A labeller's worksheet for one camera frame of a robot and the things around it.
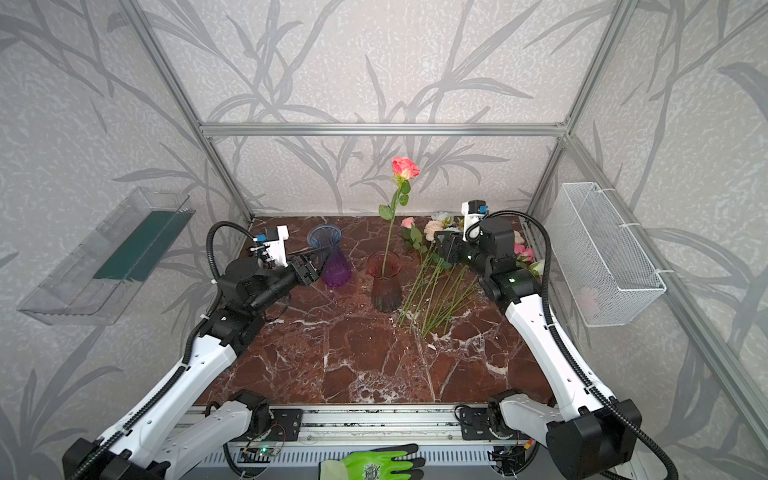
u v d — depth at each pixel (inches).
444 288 38.8
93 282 25.0
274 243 24.4
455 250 25.3
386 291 37.9
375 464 26.7
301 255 24.8
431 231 42.7
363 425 29.7
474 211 24.8
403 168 30.0
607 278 23.5
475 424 29.0
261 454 27.7
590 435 14.3
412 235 43.6
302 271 24.4
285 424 28.6
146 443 15.6
